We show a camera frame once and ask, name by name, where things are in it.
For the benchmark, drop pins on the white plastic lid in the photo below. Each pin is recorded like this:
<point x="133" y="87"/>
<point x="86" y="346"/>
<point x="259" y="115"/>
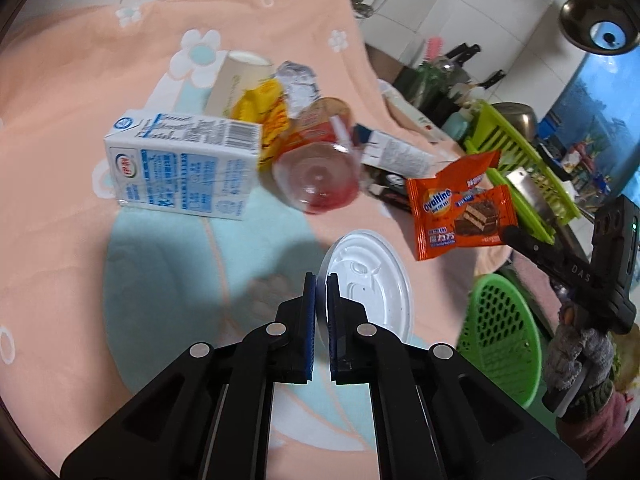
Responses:
<point x="372" y="267"/>

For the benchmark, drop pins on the green dish rack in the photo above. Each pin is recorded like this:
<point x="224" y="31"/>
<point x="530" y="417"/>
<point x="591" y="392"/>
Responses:
<point x="505" y="130"/>

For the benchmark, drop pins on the green plastic basket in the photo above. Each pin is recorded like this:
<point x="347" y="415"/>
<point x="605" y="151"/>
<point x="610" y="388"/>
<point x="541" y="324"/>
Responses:
<point x="500" y="340"/>

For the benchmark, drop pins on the clear plastic cup red residue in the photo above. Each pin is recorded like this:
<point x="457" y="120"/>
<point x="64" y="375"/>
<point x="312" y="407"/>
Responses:
<point x="315" y="175"/>

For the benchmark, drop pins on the orange wafer snack packet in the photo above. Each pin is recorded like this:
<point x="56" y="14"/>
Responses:
<point x="450" y="210"/>

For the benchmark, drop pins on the white cardboard box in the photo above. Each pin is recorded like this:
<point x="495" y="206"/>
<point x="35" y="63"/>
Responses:
<point x="395" y="155"/>

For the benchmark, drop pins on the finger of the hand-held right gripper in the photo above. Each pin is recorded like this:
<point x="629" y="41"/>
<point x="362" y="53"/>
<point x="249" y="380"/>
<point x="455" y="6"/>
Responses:
<point x="525" y="244"/>

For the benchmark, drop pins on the yellow snack wrapper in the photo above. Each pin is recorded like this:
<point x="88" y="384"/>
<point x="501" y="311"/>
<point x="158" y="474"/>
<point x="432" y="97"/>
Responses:
<point x="265" y="110"/>

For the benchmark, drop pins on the blue printed poster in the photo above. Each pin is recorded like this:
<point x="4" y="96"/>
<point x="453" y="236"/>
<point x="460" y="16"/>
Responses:
<point x="600" y="110"/>

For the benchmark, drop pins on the peach flower blanket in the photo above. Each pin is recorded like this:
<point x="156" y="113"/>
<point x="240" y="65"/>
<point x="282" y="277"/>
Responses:
<point x="75" y="260"/>

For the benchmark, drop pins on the dark utensil holder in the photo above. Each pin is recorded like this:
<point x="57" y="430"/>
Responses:
<point x="425" y="85"/>

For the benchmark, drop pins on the grey printed wrapper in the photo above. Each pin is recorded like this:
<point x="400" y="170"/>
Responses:
<point x="297" y="82"/>

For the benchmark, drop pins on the steel pot lid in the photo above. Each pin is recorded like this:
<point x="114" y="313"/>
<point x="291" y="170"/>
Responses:
<point x="575" y="15"/>

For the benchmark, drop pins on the person's right hand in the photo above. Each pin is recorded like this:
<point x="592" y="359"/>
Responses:
<point x="582" y="350"/>

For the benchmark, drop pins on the person's right forearm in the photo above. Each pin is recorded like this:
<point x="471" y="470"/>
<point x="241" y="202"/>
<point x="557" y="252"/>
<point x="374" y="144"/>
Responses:
<point x="595" y="425"/>

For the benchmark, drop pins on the beige paper cup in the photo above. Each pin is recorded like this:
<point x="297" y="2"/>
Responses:
<point x="235" y="85"/>

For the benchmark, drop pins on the steel bowl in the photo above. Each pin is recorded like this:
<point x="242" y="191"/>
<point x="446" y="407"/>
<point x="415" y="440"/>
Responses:
<point x="517" y="115"/>

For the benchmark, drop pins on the pink brush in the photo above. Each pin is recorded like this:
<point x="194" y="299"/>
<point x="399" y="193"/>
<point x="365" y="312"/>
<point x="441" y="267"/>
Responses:
<point x="434" y="49"/>

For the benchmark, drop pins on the teal bottle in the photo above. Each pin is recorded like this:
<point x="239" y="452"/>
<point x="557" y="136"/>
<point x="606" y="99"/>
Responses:
<point x="456" y="124"/>

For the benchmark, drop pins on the black wrapper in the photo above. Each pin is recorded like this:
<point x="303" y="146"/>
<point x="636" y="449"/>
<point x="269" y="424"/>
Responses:
<point x="392" y="186"/>

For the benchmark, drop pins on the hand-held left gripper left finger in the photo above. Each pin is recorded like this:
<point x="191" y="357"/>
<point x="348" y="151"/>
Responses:
<point x="310" y="325"/>

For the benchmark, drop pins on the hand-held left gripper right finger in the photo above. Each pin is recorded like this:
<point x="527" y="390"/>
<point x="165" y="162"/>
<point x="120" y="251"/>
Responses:
<point x="334" y="330"/>

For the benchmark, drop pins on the white blue milk carton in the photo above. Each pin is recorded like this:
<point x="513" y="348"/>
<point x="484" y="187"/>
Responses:
<point x="180" y="175"/>

